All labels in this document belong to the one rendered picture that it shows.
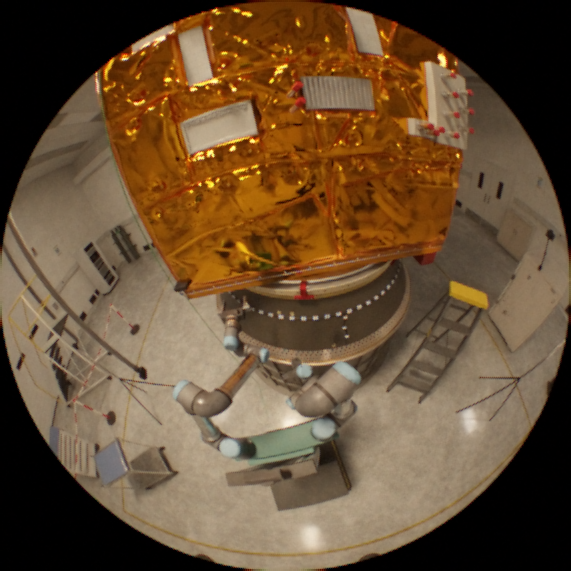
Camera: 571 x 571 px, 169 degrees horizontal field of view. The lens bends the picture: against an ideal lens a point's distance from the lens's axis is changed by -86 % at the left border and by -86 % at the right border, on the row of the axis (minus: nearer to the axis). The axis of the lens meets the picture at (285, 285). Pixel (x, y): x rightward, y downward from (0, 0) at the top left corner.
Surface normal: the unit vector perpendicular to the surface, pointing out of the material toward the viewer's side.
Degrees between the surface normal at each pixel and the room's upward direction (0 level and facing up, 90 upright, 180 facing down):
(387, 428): 0
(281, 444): 0
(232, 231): 86
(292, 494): 0
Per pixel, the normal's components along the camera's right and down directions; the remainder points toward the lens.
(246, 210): 0.13, 0.56
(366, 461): -0.17, -0.71
